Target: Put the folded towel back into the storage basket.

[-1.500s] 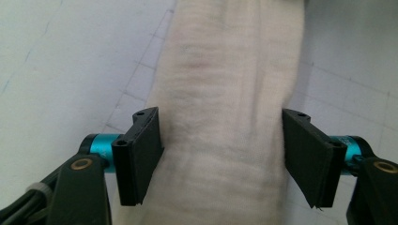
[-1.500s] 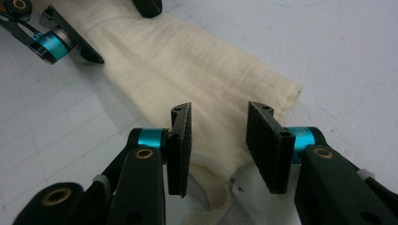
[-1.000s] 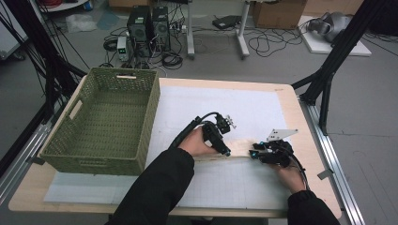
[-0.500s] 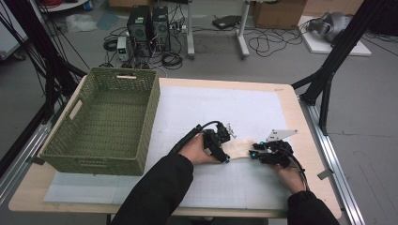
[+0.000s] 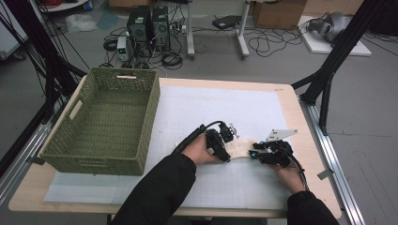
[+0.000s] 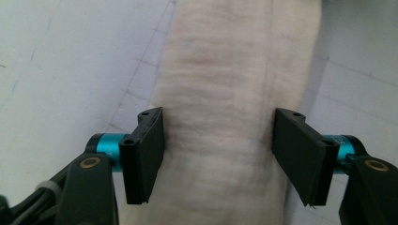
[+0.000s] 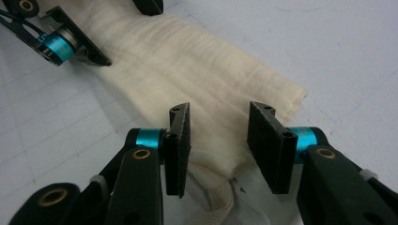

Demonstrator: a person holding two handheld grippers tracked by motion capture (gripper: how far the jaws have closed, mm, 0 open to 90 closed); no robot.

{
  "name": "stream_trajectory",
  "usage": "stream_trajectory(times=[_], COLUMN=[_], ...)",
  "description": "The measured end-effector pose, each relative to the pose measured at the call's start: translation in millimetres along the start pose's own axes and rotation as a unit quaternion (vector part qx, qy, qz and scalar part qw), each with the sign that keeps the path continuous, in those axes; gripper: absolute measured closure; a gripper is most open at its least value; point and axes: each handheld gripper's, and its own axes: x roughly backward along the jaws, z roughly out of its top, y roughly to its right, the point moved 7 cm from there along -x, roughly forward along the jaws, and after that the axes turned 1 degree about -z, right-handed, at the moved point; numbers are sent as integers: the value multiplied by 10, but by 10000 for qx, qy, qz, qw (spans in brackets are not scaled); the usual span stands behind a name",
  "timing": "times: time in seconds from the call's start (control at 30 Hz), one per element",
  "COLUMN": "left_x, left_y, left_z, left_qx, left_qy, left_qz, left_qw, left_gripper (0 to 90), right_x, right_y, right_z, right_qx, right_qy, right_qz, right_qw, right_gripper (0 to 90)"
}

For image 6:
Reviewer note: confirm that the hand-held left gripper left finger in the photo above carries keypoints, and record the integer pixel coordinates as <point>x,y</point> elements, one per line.
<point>140,162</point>

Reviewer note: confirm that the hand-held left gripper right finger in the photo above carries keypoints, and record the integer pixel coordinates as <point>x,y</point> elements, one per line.
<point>303,156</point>

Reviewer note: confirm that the cream egg print cloth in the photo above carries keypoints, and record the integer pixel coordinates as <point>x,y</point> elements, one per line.
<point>219,93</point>

